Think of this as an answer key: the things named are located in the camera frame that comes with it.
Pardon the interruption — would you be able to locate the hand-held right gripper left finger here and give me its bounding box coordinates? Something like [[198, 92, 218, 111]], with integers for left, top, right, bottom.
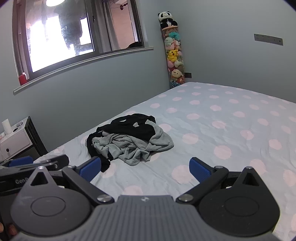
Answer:
[[23, 156, 114, 206]]

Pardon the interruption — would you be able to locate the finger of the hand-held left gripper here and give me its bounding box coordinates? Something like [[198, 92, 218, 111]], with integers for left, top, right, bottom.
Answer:
[[32, 155, 70, 172], [0, 156, 34, 168]]

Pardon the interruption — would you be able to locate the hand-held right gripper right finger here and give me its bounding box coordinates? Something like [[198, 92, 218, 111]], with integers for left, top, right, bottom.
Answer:
[[175, 157, 272, 205]]

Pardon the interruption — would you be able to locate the grey garment with black trim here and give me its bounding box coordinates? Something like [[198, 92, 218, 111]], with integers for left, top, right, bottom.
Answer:
[[87, 132, 158, 172]]

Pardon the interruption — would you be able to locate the black and grey garment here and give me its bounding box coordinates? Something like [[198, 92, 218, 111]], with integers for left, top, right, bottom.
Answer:
[[96, 113, 174, 151]]

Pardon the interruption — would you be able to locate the person's left hand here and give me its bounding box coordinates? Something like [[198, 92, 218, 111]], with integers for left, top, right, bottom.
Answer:
[[0, 221, 18, 235]]

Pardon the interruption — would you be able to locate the white nightstand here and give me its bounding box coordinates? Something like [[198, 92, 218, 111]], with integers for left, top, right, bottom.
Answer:
[[0, 116, 33, 161]]

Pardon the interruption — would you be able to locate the white paper roll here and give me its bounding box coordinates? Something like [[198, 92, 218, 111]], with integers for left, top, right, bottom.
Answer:
[[1, 119, 12, 135]]

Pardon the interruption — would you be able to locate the polka dot bed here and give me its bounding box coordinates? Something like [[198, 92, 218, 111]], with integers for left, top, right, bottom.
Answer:
[[33, 82, 296, 241]]

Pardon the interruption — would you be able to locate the white window sill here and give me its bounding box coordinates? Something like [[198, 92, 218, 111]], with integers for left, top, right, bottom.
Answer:
[[13, 47, 154, 93]]

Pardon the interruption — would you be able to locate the clear tube of plush toys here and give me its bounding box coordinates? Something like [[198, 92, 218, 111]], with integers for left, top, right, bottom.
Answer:
[[161, 26, 187, 89]]

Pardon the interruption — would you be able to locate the window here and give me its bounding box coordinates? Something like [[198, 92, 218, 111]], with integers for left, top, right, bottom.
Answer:
[[11, 0, 148, 80]]

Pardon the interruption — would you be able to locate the grey curtain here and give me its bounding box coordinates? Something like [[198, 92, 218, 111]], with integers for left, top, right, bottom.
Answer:
[[102, 0, 121, 52]]

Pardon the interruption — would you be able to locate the panda plush toy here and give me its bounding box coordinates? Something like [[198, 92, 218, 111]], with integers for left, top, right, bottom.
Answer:
[[158, 11, 178, 29]]

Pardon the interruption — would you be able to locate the black frame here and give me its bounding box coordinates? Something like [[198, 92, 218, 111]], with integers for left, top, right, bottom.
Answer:
[[23, 116, 48, 157]]

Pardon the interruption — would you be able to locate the grey wall panel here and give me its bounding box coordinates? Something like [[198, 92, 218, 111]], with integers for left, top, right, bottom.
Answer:
[[254, 34, 284, 46]]

